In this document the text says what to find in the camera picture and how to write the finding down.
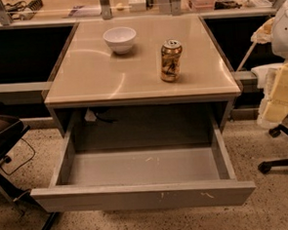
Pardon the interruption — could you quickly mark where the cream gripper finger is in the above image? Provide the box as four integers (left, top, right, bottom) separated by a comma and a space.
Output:
257, 61, 288, 129
251, 18, 274, 44

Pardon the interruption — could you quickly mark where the dark chair at left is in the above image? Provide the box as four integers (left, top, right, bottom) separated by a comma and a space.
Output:
0, 97, 61, 230

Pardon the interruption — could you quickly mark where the white ceramic bowl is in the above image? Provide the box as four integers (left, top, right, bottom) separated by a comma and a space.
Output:
103, 26, 137, 54

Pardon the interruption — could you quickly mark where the beige top cabinet desk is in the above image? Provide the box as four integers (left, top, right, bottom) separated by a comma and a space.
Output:
44, 14, 241, 133

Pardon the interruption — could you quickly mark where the orange soda can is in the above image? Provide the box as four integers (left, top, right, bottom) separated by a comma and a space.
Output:
160, 39, 183, 82

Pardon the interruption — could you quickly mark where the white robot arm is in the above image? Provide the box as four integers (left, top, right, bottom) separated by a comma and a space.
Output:
253, 0, 288, 129

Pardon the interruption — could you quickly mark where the grey open top drawer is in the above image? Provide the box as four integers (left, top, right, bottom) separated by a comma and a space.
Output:
31, 103, 255, 212

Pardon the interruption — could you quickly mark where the black floor cable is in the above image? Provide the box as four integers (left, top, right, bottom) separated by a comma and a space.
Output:
0, 136, 38, 177

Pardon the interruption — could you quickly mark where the white office chair seat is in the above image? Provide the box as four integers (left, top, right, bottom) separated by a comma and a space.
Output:
251, 62, 282, 89

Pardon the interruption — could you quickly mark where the white box on shelf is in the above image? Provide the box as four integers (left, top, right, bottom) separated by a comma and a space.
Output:
128, 0, 146, 13

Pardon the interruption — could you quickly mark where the black office chair base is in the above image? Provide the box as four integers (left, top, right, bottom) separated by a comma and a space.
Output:
254, 117, 288, 175

